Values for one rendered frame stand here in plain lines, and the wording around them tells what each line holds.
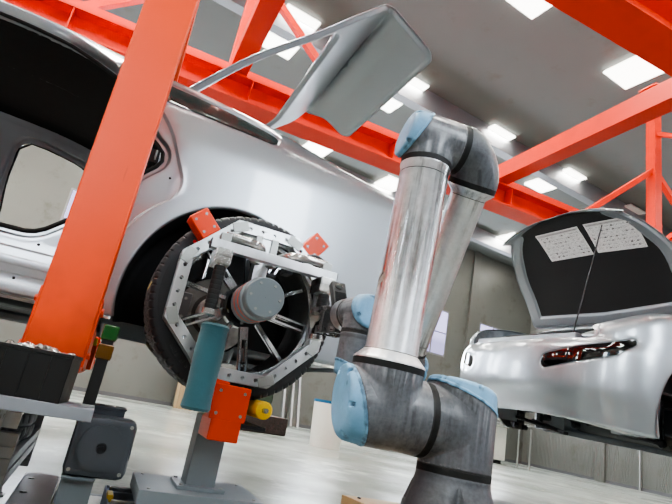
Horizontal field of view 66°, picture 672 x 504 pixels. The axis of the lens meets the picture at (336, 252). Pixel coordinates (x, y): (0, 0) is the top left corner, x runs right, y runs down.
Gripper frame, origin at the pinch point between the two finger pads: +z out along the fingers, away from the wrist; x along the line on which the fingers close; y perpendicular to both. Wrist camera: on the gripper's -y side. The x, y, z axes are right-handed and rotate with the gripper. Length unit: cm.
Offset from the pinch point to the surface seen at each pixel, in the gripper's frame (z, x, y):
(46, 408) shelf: -10, -66, 39
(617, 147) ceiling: 490, 748, -566
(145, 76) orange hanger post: 12, -71, -64
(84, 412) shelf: -10, -58, 39
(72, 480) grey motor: 33, -56, 62
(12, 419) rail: 21, -75, 46
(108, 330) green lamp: -3, -58, 19
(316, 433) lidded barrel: 601, 263, 65
